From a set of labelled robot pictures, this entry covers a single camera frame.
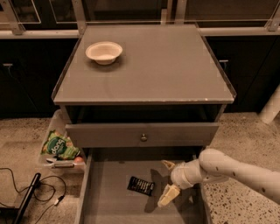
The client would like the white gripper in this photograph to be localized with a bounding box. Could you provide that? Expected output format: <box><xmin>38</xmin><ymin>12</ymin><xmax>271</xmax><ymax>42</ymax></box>
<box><xmin>157</xmin><ymin>159</ymin><xmax>205</xmax><ymax>207</ymax></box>

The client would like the black rxbar chocolate wrapper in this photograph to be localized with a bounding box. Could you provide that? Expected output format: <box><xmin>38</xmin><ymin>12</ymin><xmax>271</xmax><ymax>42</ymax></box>
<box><xmin>127</xmin><ymin>177</ymin><xmax>155</xmax><ymax>196</ymax></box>

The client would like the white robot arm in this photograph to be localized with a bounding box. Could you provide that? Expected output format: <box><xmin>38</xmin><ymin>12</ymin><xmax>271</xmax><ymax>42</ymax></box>
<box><xmin>157</xmin><ymin>148</ymin><xmax>280</xmax><ymax>207</ymax></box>

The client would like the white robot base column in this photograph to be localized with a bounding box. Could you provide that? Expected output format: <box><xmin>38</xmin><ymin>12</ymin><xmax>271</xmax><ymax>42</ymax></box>
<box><xmin>259</xmin><ymin>84</ymin><xmax>280</xmax><ymax>124</ymax></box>

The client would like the brass drawer knob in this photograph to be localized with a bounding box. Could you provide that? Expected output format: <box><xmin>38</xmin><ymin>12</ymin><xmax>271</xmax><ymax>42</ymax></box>
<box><xmin>140</xmin><ymin>134</ymin><xmax>148</xmax><ymax>142</ymax></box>

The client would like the grey open middle drawer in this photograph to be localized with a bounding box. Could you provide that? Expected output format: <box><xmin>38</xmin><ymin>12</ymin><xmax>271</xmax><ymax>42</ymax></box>
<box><xmin>74</xmin><ymin>148</ymin><xmax>213</xmax><ymax>224</ymax></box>

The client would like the grey drawer cabinet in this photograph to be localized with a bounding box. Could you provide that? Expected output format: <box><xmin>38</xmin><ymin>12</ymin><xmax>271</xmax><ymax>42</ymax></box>
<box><xmin>53</xmin><ymin>24</ymin><xmax>235</xmax><ymax>154</ymax></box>

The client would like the grey top drawer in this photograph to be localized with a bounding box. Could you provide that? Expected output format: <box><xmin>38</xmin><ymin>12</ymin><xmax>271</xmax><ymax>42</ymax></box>
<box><xmin>66</xmin><ymin>122</ymin><xmax>219</xmax><ymax>148</ymax></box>

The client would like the orange round fruit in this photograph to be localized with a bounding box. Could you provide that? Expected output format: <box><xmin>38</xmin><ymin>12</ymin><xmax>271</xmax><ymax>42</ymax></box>
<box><xmin>74</xmin><ymin>157</ymin><xmax>84</xmax><ymax>163</ymax></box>

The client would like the clear plastic bin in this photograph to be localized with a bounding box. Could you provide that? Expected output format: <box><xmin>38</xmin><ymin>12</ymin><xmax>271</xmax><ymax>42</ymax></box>
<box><xmin>38</xmin><ymin>109</ymin><xmax>86</xmax><ymax>173</ymax></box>

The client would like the green snack bag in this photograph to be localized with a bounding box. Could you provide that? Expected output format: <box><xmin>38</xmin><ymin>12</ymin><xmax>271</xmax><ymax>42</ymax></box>
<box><xmin>41</xmin><ymin>130</ymin><xmax>80</xmax><ymax>160</ymax></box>

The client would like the black flat bar device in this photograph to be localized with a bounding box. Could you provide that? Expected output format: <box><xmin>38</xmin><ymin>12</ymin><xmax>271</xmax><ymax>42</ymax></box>
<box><xmin>12</xmin><ymin>172</ymin><xmax>41</xmax><ymax>224</ymax></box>

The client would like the white paper bowl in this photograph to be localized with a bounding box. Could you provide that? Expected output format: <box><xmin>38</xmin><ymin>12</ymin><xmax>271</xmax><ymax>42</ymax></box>
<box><xmin>86</xmin><ymin>41</ymin><xmax>123</xmax><ymax>65</ymax></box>

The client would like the black cable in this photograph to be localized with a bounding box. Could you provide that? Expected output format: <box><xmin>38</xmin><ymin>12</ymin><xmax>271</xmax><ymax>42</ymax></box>
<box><xmin>0</xmin><ymin>167</ymin><xmax>67</xmax><ymax>224</ymax></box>

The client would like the metal railing frame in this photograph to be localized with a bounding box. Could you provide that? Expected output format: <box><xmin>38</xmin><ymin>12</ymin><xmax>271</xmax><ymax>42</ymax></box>
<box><xmin>0</xmin><ymin>0</ymin><xmax>280</xmax><ymax>39</ymax></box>

